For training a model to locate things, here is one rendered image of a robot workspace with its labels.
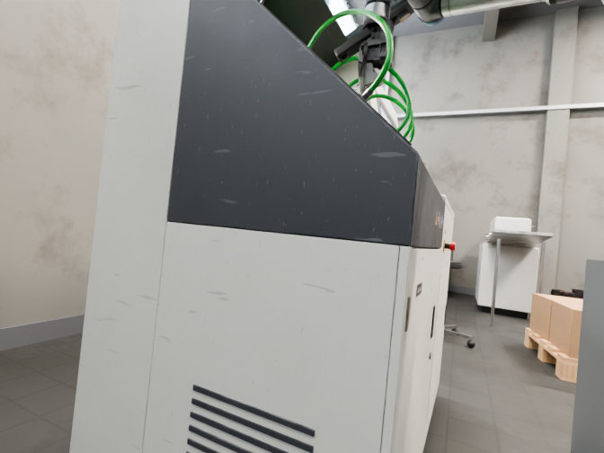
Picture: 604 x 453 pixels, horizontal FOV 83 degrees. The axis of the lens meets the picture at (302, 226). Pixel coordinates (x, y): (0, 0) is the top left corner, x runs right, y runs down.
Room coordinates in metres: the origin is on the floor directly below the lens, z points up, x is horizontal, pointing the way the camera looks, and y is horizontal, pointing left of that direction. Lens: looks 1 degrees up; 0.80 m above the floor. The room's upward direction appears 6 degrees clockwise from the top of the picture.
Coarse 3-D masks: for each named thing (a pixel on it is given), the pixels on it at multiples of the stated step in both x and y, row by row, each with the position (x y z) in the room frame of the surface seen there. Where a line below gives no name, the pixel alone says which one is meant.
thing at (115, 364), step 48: (144, 0) 0.92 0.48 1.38; (144, 48) 0.91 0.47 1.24; (144, 96) 0.90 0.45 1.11; (144, 144) 0.89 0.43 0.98; (144, 192) 0.88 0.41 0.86; (96, 240) 0.96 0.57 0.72; (144, 240) 0.87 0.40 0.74; (96, 288) 0.95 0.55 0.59; (144, 288) 0.86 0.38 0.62; (96, 336) 0.94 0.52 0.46; (144, 336) 0.86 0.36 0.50; (96, 384) 0.93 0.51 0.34; (144, 384) 0.85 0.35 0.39; (96, 432) 0.92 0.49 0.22; (144, 432) 0.84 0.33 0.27
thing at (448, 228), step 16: (352, 64) 1.39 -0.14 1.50; (352, 80) 1.38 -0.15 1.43; (448, 224) 1.42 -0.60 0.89; (448, 240) 1.52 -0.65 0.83; (448, 256) 1.62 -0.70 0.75; (448, 272) 1.70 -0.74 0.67; (432, 352) 1.24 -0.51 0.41; (432, 368) 1.28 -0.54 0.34; (432, 384) 1.36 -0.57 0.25; (432, 400) 1.47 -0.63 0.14
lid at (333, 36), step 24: (288, 0) 1.05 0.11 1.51; (312, 0) 1.08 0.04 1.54; (336, 0) 1.14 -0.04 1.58; (360, 0) 1.17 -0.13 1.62; (288, 24) 1.14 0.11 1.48; (312, 24) 1.17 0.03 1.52; (336, 24) 1.21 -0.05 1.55; (360, 24) 1.28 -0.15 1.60; (312, 48) 1.28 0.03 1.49; (336, 48) 1.33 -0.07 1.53
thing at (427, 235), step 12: (420, 180) 0.62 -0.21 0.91; (420, 192) 0.63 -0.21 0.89; (432, 192) 0.82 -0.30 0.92; (420, 204) 0.64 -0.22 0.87; (432, 204) 0.84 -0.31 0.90; (444, 204) 1.17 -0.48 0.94; (420, 216) 0.66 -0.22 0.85; (432, 216) 0.86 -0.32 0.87; (420, 228) 0.67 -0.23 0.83; (432, 228) 0.89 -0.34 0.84; (420, 240) 0.69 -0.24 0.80; (432, 240) 0.91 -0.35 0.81
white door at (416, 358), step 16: (416, 256) 0.66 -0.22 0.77; (432, 256) 0.95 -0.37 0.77; (416, 272) 0.68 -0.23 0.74; (432, 272) 0.99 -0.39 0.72; (416, 288) 0.70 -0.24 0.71; (432, 288) 1.03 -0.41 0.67; (416, 304) 0.72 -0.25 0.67; (432, 304) 1.08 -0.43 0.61; (416, 320) 0.74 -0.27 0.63; (432, 320) 1.10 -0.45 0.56; (416, 336) 0.77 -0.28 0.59; (416, 352) 0.79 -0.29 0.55; (416, 368) 0.82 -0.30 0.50; (400, 384) 0.61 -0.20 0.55; (416, 384) 0.85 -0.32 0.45; (400, 400) 0.63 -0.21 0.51; (416, 400) 0.88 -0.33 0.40; (400, 416) 0.64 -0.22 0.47; (416, 416) 0.91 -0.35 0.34; (400, 432) 0.66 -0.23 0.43; (416, 432) 0.95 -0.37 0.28; (400, 448) 0.68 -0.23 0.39; (416, 448) 0.99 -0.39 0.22
